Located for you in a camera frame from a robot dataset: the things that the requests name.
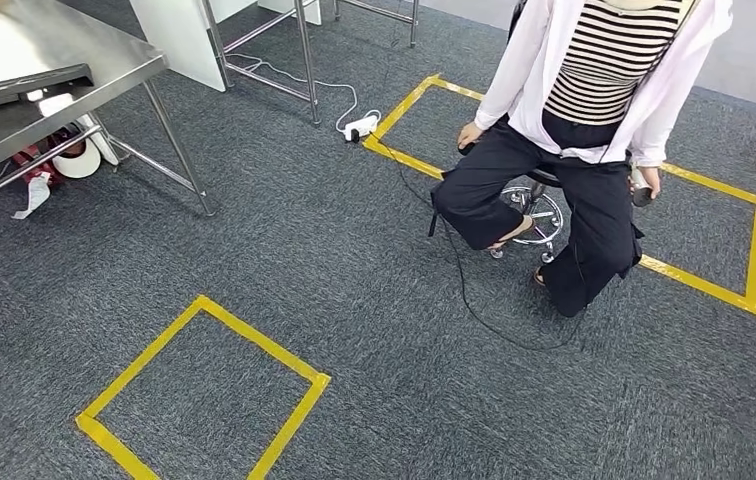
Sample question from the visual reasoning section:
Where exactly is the stainless steel workbench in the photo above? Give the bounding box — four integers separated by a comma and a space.
0, 0, 218, 220

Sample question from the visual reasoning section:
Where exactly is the white power cable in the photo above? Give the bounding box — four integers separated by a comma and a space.
225, 52, 383, 134

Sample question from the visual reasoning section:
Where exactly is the long black plastic part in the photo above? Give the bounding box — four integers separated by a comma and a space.
0, 64, 96, 111

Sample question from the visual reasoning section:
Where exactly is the grey black handheld controller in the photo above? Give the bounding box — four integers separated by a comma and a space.
629, 164, 654, 209

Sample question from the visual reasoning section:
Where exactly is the person's left hand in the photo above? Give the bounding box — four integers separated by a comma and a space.
636, 165, 663, 200

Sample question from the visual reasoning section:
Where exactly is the white crumpled paper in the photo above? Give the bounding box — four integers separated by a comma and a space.
12, 172, 53, 221

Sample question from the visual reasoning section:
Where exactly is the white power strip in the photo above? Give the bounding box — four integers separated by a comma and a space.
343, 113, 381, 144

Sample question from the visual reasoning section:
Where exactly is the chrome stool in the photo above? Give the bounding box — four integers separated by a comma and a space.
489, 168, 565, 264

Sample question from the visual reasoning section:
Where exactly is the person's right hand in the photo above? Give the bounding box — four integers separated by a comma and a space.
456, 121, 485, 152

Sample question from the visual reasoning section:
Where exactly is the white panel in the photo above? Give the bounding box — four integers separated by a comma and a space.
129, 0, 323, 93

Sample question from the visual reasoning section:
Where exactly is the person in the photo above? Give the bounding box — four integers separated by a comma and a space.
427, 0, 735, 319

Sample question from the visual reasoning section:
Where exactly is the thin black floor cable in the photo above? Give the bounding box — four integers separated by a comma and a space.
367, 132, 585, 352

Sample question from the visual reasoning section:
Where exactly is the red crumpled object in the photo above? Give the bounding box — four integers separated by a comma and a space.
10, 142, 68, 187

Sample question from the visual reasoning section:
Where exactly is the white tape roll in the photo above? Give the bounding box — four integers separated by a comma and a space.
51, 137, 102, 180

